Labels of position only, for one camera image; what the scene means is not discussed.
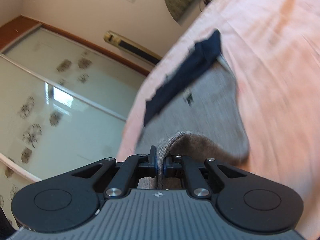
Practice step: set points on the gold tower fan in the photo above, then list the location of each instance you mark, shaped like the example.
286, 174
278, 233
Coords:
130, 46

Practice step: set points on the wooden door frame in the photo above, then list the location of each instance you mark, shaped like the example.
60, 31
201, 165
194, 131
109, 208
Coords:
75, 37

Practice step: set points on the olive padded headboard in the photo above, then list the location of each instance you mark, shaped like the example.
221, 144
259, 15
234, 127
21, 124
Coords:
180, 0

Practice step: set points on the grey sweater with navy sleeves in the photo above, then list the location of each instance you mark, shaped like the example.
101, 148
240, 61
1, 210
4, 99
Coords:
205, 110

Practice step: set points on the flower print sliding wardrobe door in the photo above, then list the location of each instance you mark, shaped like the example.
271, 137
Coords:
62, 105

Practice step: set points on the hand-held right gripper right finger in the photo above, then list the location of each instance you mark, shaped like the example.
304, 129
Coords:
172, 166

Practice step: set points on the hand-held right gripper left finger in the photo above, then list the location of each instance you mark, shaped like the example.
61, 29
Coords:
151, 160

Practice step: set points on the pink bed sheet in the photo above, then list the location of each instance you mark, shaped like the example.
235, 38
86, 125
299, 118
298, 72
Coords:
275, 80

